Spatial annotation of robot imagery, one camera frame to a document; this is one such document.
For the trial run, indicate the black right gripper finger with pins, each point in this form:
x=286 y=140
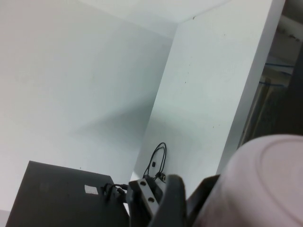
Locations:
x=174 y=196

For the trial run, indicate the grey black left gripper body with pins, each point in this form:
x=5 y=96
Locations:
x=148 y=194

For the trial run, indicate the pink plastic cup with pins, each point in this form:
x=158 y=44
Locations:
x=260 y=189

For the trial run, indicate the black box with white sticker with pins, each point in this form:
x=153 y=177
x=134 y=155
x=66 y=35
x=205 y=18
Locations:
x=59 y=201

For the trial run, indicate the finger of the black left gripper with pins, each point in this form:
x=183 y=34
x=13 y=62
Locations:
x=201 y=196

